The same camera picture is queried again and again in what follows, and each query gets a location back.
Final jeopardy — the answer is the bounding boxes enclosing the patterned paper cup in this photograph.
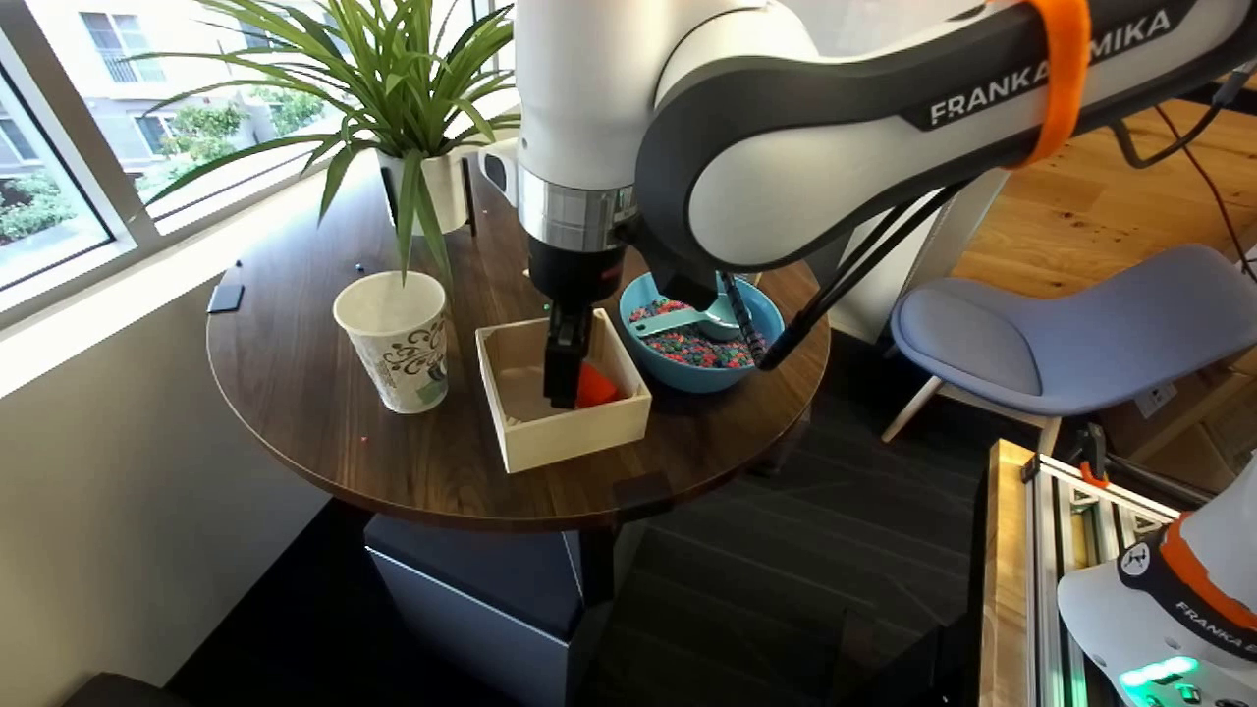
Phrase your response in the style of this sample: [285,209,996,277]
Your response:
[330,268,456,419]

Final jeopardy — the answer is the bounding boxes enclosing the teal measuring scoop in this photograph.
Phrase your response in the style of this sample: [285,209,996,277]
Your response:
[624,293,748,344]

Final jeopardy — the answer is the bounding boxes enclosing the orange velcro strap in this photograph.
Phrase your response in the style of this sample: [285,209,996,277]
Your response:
[1020,0,1096,170]

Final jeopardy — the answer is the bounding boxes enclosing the green spiky plant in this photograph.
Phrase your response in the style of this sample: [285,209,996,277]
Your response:
[130,0,527,285]

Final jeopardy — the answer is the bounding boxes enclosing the white robot base orange band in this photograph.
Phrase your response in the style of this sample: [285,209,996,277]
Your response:
[1055,449,1257,707]

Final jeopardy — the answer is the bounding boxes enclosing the grey blue storage box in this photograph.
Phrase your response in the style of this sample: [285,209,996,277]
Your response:
[363,505,586,707]

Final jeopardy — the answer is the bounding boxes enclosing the colourful candy pieces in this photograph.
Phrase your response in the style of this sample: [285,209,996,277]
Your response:
[641,327,776,371]

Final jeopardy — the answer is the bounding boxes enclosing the white plant pot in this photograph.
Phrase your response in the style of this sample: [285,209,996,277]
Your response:
[378,144,480,238]

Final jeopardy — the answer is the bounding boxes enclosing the aluminium and wood frame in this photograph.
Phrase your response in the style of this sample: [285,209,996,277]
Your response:
[977,434,1183,707]

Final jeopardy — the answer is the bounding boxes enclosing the light wooden box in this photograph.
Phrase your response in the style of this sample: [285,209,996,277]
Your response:
[471,306,658,477]

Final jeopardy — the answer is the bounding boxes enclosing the orange block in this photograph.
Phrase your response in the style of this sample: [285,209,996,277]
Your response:
[574,357,630,409]

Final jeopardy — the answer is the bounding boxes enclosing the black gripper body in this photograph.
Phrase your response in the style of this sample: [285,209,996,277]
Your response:
[522,238,630,322]

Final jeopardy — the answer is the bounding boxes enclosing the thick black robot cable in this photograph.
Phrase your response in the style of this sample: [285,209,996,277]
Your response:
[719,61,1257,375]

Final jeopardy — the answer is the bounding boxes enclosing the blue bowl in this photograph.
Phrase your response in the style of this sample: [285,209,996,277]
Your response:
[616,268,790,398]

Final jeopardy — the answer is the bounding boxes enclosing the thin dark wire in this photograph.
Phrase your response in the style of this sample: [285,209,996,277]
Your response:
[1150,103,1248,284]

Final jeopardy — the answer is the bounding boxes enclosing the blue grey shell chair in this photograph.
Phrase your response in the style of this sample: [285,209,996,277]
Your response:
[875,244,1257,454]

